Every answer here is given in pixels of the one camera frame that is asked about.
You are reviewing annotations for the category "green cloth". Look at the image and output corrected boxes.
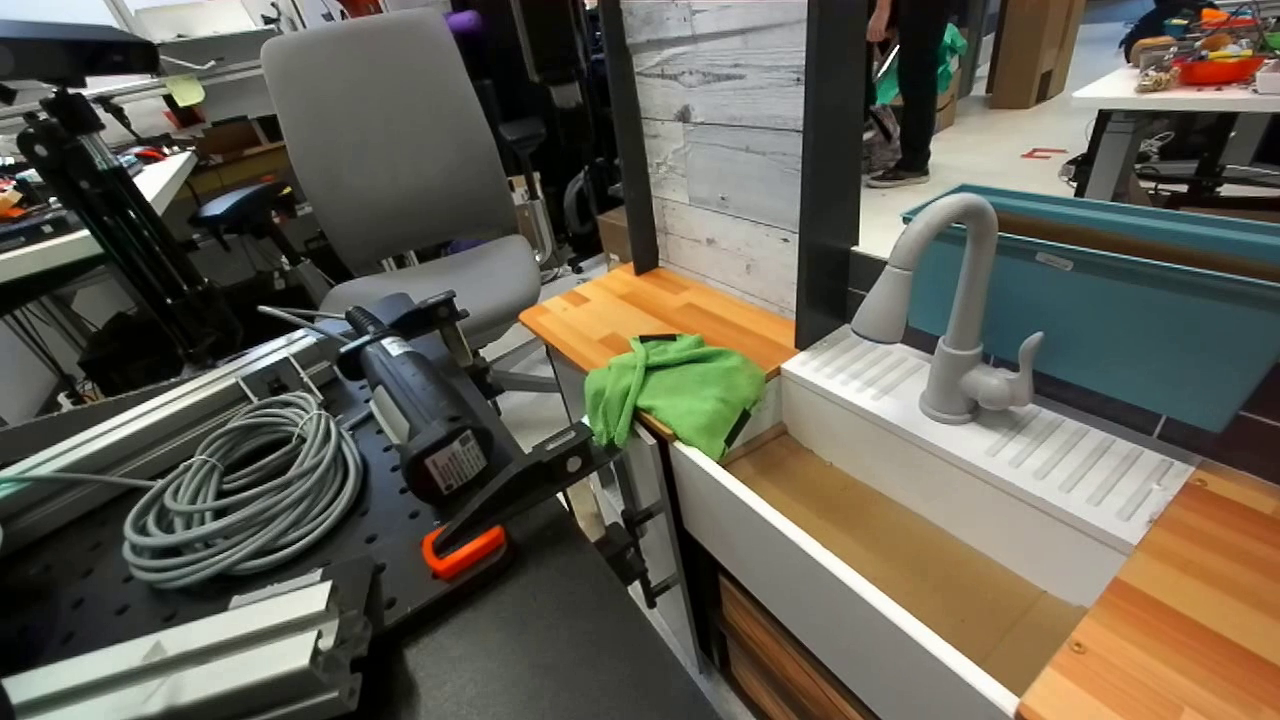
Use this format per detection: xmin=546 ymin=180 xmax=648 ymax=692
xmin=578 ymin=332 xmax=771 ymax=467

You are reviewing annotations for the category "wooden countertop slab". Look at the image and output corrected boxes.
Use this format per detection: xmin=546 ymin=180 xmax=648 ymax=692
xmin=515 ymin=262 xmax=798 ymax=448

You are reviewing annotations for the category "black bar clamp orange trigger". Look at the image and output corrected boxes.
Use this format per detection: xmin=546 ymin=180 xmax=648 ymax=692
xmin=346 ymin=289 xmax=661 ymax=611

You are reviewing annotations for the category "white wood-print backdrop panel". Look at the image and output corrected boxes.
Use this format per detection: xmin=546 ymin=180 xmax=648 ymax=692
xmin=616 ymin=0 xmax=810 ymax=319

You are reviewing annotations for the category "white sink basin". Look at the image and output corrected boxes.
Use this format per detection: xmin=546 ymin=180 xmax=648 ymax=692
xmin=661 ymin=325 xmax=1199 ymax=720

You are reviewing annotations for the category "grey toy faucet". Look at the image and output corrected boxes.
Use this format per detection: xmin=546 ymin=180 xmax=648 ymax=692
xmin=849 ymin=188 xmax=1047 ymax=429

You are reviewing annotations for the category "wooden cabinet drawer front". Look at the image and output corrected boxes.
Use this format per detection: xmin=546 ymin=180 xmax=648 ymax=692
xmin=711 ymin=568 xmax=881 ymax=720

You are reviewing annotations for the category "grey office chair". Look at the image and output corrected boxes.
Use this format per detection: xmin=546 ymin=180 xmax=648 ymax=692
xmin=256 ymin=8 xmax=546 ymax=352

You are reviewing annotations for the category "person in dark trousers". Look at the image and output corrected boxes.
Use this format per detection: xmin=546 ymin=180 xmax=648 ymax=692
xmin=861 ymin=0 xmax=959 ymax=184

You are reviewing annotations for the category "blue black office chair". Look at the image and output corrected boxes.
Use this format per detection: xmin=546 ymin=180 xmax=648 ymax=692
xmin=190 ymin=180 xmax=335 ymax=313

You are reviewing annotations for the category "green bag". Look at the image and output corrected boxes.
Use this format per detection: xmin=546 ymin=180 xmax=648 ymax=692
xmin=872 ymin=20 xmax=970 ymax=117

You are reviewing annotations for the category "teal plastic bin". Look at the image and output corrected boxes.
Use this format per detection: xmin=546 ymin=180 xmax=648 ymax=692
xmin=895 ymin=180 xmax=1280 ymax=436

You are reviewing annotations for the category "brown cardboard box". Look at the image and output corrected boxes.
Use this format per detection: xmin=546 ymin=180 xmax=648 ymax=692
xmin=983 ymin=0 xmax=1096 ymax=113

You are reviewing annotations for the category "white cluttered desk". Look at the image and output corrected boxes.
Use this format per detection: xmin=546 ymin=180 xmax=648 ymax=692
xmin=0 ymin=140 xmax=203 ymax=293

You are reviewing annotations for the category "black tripod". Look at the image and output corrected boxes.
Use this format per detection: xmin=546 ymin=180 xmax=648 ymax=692
xmin=12 ymin=84 xmax=256 ymax=370

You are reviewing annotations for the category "short aluminium extrusion block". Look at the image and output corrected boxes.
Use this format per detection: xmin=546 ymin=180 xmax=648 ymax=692
xmin=0 ymin=573 xmax=370 ymax=720

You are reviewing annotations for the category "white background table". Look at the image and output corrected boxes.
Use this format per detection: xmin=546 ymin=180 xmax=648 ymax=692
xmin=1068 ymin=62 xmax=1280 ymax=208

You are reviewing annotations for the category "wooden countertop with cutout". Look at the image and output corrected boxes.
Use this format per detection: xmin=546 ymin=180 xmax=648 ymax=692
xmin=1017 ymin=458 xmax=1280 ymax=720

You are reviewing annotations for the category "red tray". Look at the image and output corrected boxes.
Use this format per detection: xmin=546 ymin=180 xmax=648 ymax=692
xmin=1176 ymin=51 xmax=1268 ymax=94

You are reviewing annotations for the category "black metal frame post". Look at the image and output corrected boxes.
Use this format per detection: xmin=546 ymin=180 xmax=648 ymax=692
xmin=595 ymin=0 xmax=664 ymax=282
xmin=790 ymin=0 xmax=872 ymax=352

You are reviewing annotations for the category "coiled grey cable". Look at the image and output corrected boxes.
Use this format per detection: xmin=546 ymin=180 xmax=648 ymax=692
xmin=0 ymin=388 xmax=367 ymax=596

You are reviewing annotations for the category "long aluminium rail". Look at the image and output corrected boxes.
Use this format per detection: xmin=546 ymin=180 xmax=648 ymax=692
xmin=0 ymin=319 xmax=363 ymax=516

